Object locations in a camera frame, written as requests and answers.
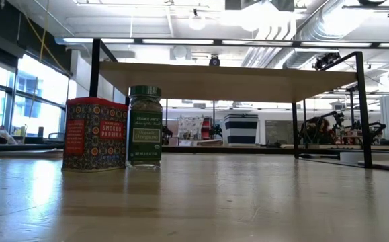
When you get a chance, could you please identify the green oregano spice jar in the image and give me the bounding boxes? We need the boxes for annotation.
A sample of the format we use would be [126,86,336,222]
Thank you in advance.
[126,85,164,169]

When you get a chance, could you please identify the red smoked paprika tin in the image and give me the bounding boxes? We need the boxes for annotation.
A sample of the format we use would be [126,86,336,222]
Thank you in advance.
[61,97,129,173]

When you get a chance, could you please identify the dark background robot arms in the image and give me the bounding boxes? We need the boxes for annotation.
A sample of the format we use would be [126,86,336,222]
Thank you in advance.
[162,124,174,145]

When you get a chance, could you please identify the round white pendant lamp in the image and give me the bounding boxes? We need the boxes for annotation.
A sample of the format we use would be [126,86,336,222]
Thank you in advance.
[187,9,207,31]

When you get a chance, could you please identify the black ceiling spotlight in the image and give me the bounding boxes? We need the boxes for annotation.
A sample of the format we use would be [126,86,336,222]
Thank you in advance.
[313,51,342,71]

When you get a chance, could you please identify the patterned white cloth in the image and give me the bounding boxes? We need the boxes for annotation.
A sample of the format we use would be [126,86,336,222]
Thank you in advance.
[177,116,204,140]

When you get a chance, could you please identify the silver ventilation duct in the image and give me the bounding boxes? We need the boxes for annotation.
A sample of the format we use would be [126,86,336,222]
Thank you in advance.
[241,0,389,68]

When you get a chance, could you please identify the black metal wood-top shelf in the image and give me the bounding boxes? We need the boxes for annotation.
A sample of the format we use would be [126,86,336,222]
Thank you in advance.
[89,38,374,169]

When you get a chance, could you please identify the white blue striped box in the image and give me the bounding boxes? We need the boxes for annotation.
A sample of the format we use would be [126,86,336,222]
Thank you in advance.
[222,113,260,147]

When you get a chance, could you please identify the red cabinet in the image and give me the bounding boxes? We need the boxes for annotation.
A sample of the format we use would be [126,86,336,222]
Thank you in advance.
[200,116,214,140]

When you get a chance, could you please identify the long ceiling light strip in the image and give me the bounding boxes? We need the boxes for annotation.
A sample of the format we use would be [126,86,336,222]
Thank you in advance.
[55,36,389,48]

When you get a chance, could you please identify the black camera on pole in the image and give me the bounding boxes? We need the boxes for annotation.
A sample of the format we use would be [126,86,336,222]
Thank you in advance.
[345,85,359,128]

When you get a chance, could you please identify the black ceiling track fixture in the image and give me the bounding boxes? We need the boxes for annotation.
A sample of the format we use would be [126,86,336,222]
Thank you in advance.
[341,0,389,18]

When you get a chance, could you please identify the yellow hanging cable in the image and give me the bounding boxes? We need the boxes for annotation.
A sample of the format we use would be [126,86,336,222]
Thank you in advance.
[22,0,71,77]

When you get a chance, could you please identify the background robot arms with cables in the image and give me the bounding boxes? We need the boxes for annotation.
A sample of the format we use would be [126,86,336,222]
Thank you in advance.
[298,110,387,146]

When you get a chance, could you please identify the large room window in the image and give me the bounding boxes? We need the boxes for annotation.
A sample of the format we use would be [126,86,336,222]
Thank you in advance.
[0,53,77,142]

